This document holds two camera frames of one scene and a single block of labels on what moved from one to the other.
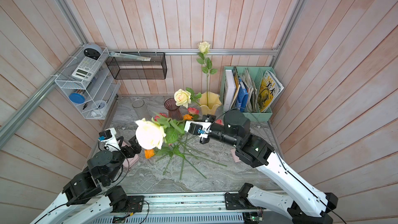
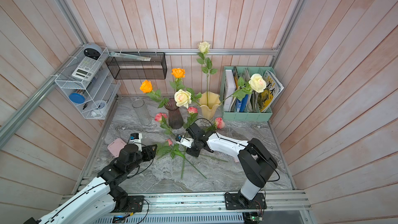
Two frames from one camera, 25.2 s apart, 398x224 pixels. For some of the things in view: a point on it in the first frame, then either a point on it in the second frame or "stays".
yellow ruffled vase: [210, 102] stays
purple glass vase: [173, 111] stays
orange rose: [187, 116] to [178, 73]
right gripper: [210, 121] to [192, 152]
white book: [230, 87] stays
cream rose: [150, 135] to [256, 84]
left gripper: [137, 148] to [148, 152]
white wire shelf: [87, 85] stays
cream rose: [204, 47] stays
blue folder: [242, 97] stays
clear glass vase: [141, 110] stays
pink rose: [219, 121] stays
